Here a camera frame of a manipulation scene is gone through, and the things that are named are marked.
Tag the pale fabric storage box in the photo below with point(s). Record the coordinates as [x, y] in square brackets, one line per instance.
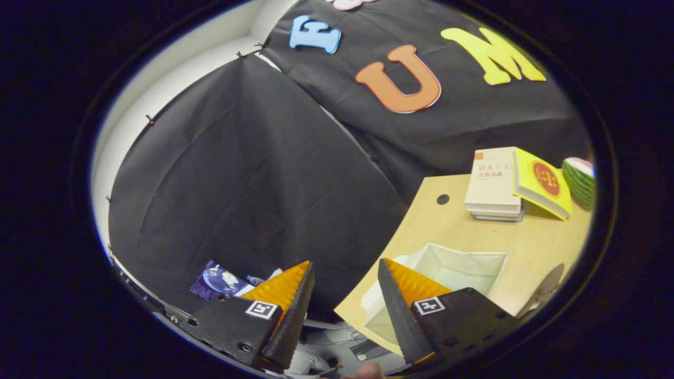
[463, 268]

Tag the blue printed package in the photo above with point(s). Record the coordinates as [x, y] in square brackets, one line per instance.
[216, 281]

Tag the beige book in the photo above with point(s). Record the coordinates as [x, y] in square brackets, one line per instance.
[492, 179]

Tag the white book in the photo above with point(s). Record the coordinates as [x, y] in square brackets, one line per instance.
[495, 213]

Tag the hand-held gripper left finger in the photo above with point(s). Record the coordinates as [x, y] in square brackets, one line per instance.
[295, 326]

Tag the blue cover book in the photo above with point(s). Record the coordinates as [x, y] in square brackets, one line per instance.
[497, 219]

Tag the white cloth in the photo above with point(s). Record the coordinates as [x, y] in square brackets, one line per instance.
[308, 364]

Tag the yellow book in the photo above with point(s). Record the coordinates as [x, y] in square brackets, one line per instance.
[545, 181]

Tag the watermelon slice plush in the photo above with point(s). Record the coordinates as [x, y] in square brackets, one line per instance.
[579, 181]

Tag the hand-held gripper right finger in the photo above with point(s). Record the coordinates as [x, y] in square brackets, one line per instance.
[400, 316]

